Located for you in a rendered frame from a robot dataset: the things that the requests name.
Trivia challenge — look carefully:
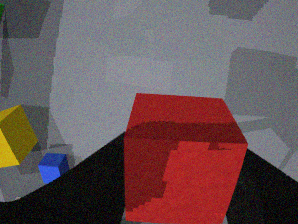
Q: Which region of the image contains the red block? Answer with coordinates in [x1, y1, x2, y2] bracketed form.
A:
[124, 93, 247, 224]

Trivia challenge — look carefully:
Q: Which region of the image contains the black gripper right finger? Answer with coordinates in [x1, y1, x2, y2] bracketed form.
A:
[226, 148, 298, 224]

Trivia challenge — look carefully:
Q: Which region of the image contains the blue block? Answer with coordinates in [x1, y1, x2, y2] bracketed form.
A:
[39, 152, 71, 184]

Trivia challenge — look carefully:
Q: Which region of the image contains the yellow block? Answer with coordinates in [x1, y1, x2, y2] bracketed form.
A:
[0, 105, 39, 168]

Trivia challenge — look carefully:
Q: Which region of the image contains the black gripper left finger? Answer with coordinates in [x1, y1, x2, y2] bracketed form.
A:
[0, 132, 125, 224]

